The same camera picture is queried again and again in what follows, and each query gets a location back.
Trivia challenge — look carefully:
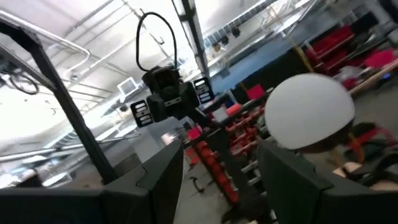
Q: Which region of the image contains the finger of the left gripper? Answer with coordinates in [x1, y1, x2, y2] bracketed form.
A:
[129, 99, 155, 128]
[192, 76, 216, 105]

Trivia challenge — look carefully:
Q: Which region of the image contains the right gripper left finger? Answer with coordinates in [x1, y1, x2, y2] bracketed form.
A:
[102, 139, 185, 224]

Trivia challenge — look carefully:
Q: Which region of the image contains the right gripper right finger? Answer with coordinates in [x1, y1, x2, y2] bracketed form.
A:
[257, 139, 334, 224]

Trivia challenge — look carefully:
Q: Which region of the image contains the shelf with red bins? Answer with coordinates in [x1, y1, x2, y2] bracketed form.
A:
[186, 24, 398, 205]

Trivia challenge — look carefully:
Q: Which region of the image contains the white globe table lamp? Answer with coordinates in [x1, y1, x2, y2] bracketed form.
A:
[264, 73, 356, 170]

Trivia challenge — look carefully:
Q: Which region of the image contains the black overhead camera gantry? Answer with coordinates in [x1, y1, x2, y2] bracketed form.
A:
[0, 0, 212, 185]

